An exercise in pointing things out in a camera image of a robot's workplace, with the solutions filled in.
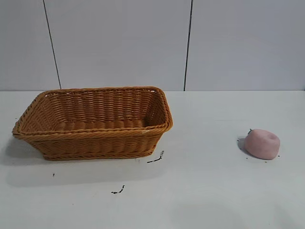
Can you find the brown woven wicker basket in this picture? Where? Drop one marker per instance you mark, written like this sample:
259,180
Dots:
95,143

